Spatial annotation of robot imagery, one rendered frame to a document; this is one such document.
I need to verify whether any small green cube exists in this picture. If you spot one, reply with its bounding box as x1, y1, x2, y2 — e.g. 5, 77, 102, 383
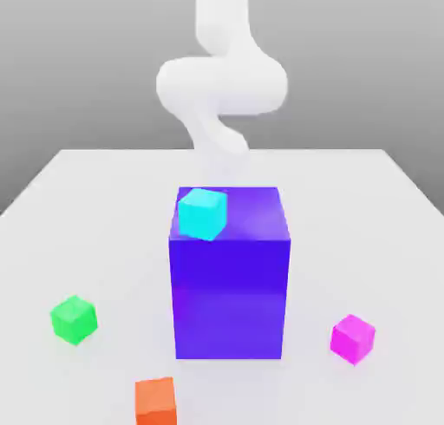
49, 295, 99, 347

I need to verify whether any small magenta cube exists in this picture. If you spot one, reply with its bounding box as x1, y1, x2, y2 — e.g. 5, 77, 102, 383
330, 313, 376, 367

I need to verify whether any small cyan cube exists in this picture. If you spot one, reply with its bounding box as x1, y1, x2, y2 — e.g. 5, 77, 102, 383
177, 187, 229, 242

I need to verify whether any small orange cube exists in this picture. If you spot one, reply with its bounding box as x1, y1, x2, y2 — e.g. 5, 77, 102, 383
134, 376, 178, 425

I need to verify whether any large purple box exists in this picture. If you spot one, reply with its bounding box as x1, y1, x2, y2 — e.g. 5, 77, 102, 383
168, 186, 291, 361

